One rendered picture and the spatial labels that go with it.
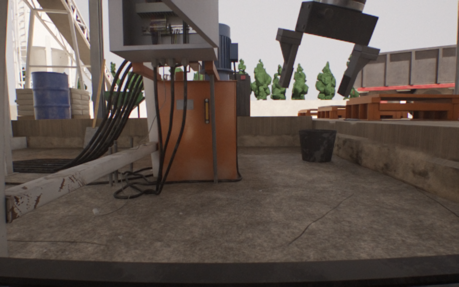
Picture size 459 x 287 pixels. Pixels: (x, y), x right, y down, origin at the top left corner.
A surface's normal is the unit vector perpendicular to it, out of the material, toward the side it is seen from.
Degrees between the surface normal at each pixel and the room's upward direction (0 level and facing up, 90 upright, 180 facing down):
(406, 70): 90
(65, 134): 90
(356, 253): 0
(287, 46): 114
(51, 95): 90
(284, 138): 90
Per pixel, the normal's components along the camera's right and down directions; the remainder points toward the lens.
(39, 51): 0.40, 0.55
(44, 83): 0.28, 0.11
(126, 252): -0.01, -0.99
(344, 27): 0.11, 0.50
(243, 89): -0.03, 0.11
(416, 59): -0.56, 0.10
